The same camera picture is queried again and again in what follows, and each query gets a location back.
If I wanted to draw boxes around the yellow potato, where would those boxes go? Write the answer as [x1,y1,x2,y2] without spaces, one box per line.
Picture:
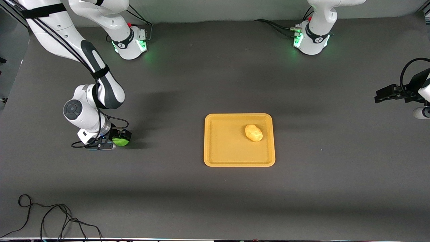
[245,124,263,142]

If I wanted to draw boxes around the yellow plastic tray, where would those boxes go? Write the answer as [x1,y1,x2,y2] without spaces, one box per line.
[204,113,276,167]

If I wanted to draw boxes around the dark grey table mat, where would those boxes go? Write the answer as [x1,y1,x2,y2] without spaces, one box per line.
[0,15,430,240]

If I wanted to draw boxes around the black left arm wrist cable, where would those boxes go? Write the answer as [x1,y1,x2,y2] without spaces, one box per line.
[399,57,430,92]

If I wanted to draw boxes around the black arm wrist cable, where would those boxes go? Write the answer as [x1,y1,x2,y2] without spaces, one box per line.
[7,0,130,149]
[399,57,430,92]

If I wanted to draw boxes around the thin black loose cable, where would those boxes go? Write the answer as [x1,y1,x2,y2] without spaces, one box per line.
[0,194,103,241]

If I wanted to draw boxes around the black right arm wrist cable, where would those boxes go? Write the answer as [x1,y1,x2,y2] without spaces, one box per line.
[7,0,130,149]

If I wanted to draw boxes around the black right arm base cables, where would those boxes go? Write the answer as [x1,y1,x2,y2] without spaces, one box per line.
[106,6,154,43]

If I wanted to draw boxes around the black arm base cables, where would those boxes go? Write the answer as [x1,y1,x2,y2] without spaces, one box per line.
[254,7,313,38]
[106,6,154,43]

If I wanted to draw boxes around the black left arm base cables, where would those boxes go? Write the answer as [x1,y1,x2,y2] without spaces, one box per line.
[254,7,313,38]

